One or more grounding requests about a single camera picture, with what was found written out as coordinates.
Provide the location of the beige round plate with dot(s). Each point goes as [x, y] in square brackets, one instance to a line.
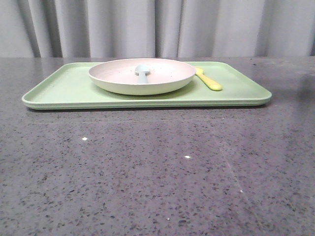
[120, 76]

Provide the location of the light blue plastic spoon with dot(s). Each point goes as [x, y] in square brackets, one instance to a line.
[142, 71]

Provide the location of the yellow plastic fork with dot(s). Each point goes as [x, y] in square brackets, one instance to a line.
[210, 83]

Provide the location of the light green rectangular tray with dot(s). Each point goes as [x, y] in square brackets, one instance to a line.
[70, 88]

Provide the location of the grey pleated curtain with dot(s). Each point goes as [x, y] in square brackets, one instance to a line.
[156, 28]

